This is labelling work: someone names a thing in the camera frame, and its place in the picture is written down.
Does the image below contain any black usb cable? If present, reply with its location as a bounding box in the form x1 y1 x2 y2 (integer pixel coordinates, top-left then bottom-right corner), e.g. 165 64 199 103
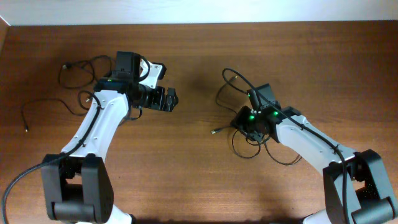
79 54 144 122
21 58 96 132
210 75 303 166

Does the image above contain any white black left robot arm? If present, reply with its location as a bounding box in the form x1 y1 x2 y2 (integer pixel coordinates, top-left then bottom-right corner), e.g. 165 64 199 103
41 51 178 223

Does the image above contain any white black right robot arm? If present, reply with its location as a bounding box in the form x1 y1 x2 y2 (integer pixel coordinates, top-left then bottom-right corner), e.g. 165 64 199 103
231 84 397 223

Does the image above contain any wooden side panel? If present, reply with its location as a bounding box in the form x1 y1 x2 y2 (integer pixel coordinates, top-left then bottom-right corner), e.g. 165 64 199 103
0 17 10 51

